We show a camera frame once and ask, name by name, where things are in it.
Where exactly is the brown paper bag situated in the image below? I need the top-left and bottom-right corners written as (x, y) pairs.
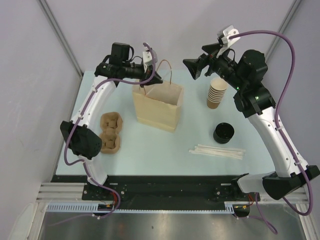
top-left (131, 59), bottom-right (185, 134)

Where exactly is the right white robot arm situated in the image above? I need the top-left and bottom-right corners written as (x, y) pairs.
top-left (182, 43), bottom-right (320, 201)

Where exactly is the stack of black lids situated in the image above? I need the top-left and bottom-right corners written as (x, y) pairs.
top-left (213, 122), bottom-right (235, 144)

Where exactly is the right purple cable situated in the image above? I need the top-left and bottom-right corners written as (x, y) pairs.
top-left (228, 29), bottom-right (315, 235)

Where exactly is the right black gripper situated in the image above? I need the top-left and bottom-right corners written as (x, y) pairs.
top-left (183, 42), bottom-right (247, 91)

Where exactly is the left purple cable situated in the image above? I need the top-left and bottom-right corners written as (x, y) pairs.
top-left (48, 42), bottom-right (158, 227)

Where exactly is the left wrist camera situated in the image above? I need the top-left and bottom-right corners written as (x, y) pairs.
top-left (142, 47), bottom-right (158, 73)

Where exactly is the purple cable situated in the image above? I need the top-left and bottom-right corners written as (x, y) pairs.
top-left (48, 42), bottom-right (158, 227)
top-left (228, 29), bottom-right (315, 235)

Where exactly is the brown pulp cup carrier stack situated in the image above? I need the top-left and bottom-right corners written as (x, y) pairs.
top-left (99, 112), bottom-right (123, 155)

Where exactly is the white slotted cable duct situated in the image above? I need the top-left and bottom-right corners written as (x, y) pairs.
top-left (45, 199), bottom-right (249, 216)

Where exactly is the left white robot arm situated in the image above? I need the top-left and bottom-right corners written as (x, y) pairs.
top-left (60, 42), bottom-right (163, 200)

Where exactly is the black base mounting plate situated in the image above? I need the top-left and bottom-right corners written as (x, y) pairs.
top-left (51, 174), bottom-right (261, 210)

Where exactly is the stack of paper cups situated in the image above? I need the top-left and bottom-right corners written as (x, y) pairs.
top-left (206, 77), bottom-right (228, 109)

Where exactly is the white wrapped straws bundle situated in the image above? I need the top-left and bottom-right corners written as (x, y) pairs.
top-left (188, 144), bottom-right (246, 160)

